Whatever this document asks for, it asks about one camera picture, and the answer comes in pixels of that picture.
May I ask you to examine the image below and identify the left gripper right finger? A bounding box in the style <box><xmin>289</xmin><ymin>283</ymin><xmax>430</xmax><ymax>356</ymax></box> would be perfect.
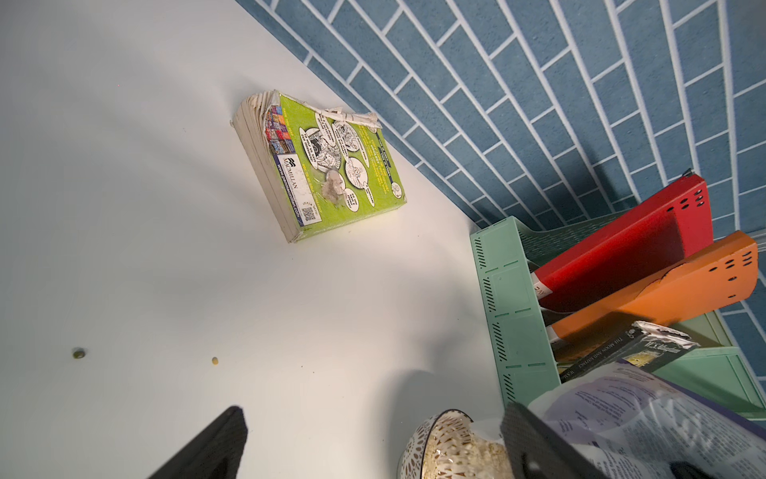
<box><xmin>501</xmin><ymin>402</ymin><xmax>606</xmax><ymax>479</ymax></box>

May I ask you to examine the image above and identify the patterned red white bowl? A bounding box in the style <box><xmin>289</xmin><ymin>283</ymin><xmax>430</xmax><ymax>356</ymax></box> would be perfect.
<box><xmin>397</xmin><ymin>408</ymin><xmax>516</xmax><ymax>479</ymax></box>

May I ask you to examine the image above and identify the mint green file organizer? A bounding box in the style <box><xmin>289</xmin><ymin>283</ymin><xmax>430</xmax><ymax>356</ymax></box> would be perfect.
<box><xmin>471</xmin><ymin>215</ymin><xmax>765</xmax><ymax>421</ymax></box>

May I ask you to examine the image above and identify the red folder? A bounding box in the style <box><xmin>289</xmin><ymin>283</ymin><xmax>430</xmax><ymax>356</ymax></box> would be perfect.
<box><xmin>532</xmin><ymin>173</ymin><xmax>713</xmax><ymax>313</ymax></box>

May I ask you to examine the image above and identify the orange folder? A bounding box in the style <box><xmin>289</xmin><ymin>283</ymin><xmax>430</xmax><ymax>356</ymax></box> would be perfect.
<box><xmin>547</xmin><ymin>231</ymin><xmax>758</xmax><ymax>362</ymax></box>

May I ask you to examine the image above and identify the dark paperback novel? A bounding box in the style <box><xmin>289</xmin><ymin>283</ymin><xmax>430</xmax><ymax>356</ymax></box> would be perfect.
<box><xmin>560</xmin><ymin>321</ymin><xmax>700</xmax><ymax>383</ymax></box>

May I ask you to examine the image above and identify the green comic paperback book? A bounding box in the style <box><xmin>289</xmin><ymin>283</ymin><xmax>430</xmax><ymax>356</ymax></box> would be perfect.
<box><xmin>231</xmin><ymin>90</ymin><xmax>406</xmax><ymax>243</ymax></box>

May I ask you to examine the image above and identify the oats bag clear purple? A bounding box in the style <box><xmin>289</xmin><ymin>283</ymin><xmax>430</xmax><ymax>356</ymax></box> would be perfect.
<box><xmin>526</xmin><ymin>361</ymin><xmax>765</xmax><ymax>478</ymax></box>

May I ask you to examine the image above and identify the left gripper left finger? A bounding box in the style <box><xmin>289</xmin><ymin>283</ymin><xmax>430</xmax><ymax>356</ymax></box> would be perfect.
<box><xmin>150</xmin><ymin>406</ymin><xmax>249</xmax><ymax>479</ymax></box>

